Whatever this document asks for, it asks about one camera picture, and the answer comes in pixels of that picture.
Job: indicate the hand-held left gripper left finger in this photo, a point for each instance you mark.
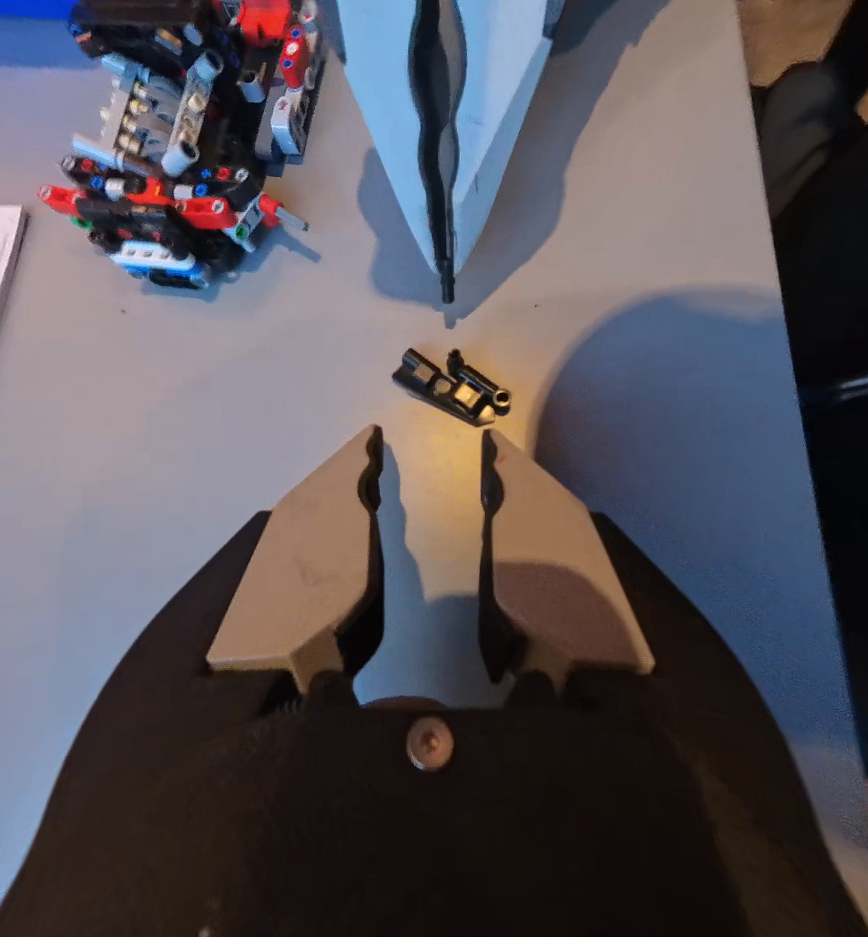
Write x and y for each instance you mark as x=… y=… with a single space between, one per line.
x=302 y=578

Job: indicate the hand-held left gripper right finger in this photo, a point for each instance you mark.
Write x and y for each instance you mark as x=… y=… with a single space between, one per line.
x=558 y=585

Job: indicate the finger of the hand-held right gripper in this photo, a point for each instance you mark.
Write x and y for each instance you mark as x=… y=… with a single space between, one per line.
x=507 y=73
x=382 y=73

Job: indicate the black toy brick pin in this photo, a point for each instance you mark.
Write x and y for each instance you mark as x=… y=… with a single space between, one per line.
x=447 y=289

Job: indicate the black toy brick assembly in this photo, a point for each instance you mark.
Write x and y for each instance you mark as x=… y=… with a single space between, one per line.
x=441 y=388

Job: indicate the grey desk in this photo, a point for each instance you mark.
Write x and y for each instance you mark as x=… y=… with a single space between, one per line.
x=185 y=439

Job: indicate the toy brick car model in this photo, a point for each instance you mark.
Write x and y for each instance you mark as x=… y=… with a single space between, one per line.
x=185 y=146

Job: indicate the blue plastic bin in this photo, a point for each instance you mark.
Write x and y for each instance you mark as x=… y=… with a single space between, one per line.
x=9 y=7

